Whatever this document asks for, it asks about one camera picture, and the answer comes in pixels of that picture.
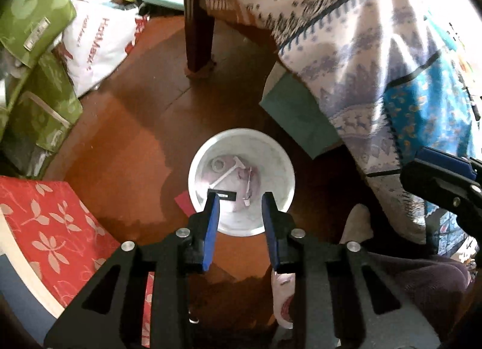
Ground blue patterned bedsheet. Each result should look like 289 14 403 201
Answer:
199 0 482 245

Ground dark wooden bed leg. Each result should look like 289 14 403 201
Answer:
183 0 217 76

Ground black strip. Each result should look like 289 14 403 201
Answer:
207 190 238 202

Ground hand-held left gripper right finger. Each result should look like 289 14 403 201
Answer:
261 192 441 349

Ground green paper envelope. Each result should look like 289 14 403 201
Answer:
258 72 342 160

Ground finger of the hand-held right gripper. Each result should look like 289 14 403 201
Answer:
400 161 482 229
416 147 482 184

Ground green leaf-print box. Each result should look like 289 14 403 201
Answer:
0 0 78 70
0 51 84 179

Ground person's purple trousers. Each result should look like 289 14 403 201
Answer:
361 247 472 349

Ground white shopping bag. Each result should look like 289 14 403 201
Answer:
62 0 148 98

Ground white plastic bin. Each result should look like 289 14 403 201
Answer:
187 128 296 237

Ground red floral cushion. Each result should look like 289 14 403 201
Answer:
0 176 156 348

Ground white plastic stick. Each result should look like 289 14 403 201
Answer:
210 157 246 188

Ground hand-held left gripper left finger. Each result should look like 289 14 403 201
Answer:
43 193 221 349

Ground person's white sock foot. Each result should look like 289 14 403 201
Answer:
339 204 374 246

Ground red paper scrap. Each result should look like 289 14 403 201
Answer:
174 190 193 218

